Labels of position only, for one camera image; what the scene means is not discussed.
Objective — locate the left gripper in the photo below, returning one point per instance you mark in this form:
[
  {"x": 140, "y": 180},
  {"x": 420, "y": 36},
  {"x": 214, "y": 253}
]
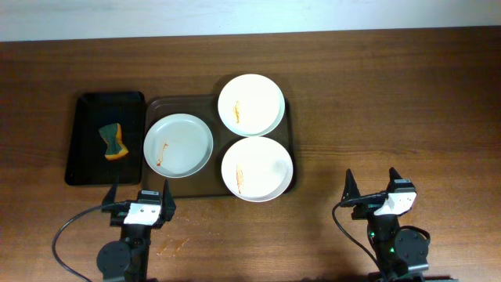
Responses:
[{"x": 118, "y": 221}]

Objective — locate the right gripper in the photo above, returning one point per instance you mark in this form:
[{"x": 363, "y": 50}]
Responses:
[{"x": 364, "y": 212}]

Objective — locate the pale blue-white plate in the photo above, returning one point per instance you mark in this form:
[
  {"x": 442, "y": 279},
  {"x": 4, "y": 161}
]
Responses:
[{"x": 178, "y": 145}]

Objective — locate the white plate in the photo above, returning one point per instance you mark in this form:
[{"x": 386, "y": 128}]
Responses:
[
  {"x": 251, "y": 105},
  {"x": 257, "y": 169}
]

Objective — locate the brown serving tray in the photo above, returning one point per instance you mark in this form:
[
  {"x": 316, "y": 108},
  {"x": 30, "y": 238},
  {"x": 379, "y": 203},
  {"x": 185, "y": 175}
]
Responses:
[{"x": 208, "y": 181}]

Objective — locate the green and yellow sponge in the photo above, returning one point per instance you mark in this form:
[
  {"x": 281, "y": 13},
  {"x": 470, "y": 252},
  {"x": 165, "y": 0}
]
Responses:
[{"x": 112, "y": 136}]

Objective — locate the black rectangular tray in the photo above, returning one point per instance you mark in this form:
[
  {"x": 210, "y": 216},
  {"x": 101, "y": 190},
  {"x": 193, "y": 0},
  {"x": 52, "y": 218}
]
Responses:
[{"x": 86, "y": 162}]

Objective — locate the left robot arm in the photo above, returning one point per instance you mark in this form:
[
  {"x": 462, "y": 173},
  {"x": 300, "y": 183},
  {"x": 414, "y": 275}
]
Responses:
[{"x": 127, "y": 259}]

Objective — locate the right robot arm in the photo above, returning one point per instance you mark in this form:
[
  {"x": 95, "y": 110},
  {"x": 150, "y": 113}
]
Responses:
[{"x": 399, "y": 252}]

